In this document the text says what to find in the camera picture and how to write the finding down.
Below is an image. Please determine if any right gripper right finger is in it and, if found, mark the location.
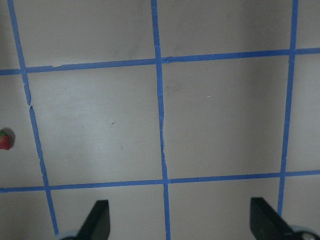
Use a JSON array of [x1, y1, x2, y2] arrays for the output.
[[250, 197, 300, 240]]

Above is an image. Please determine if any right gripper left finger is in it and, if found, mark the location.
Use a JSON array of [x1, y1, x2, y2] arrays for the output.
[[75, 200, 111, 240]]

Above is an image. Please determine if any red strawberry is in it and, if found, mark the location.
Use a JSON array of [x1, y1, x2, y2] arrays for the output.
[[0, 131, 11, 150]]

